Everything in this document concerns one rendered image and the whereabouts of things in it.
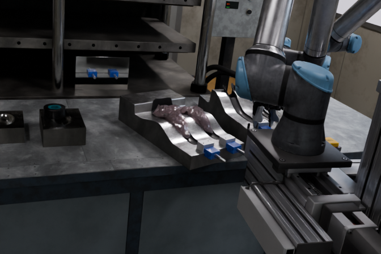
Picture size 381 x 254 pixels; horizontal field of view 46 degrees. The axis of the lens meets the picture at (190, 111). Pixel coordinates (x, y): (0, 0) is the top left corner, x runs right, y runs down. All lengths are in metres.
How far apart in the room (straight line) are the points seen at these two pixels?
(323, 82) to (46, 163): 0.92
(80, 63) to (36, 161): 0.82
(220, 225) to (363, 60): 3.18
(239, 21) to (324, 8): 1.18
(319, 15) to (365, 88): 3.28
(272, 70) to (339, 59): 3.87
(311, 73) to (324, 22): 0.31
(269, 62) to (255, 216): 0.41
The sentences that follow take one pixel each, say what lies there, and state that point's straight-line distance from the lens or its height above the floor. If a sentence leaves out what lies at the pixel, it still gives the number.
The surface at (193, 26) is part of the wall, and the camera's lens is 5.22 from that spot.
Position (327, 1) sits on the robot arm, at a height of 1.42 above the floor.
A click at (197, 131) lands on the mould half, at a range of 1.73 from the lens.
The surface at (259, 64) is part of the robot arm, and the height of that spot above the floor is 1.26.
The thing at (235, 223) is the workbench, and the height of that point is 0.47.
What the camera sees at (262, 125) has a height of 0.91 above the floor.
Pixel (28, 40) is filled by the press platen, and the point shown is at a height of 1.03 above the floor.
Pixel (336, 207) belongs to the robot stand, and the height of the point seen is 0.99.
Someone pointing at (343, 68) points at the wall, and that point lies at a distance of 5.02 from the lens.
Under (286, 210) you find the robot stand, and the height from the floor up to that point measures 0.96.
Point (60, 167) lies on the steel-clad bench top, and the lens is 1.55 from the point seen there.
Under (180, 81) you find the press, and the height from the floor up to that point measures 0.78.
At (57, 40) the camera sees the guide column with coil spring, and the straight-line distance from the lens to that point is 2.21.
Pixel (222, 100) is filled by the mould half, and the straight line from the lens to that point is 1.97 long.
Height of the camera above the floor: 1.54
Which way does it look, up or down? 20 degrees down
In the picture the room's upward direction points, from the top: 7 degrees clockwise
